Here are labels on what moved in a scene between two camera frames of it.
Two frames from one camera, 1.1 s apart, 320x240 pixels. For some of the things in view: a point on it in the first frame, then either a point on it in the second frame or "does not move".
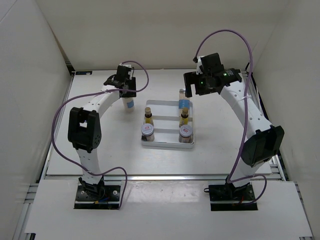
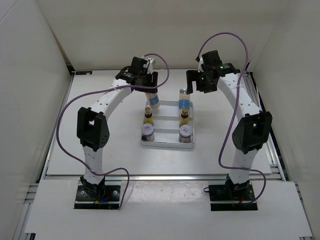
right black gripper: x=192 y=78 does not move
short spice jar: x=147 y=131 does not move
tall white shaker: x=184 y=103 does not move
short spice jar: x=186 y=135 does not move
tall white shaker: x=129 y=104 → x=153 y=99
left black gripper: x=132 y=83 → x=153 y=84
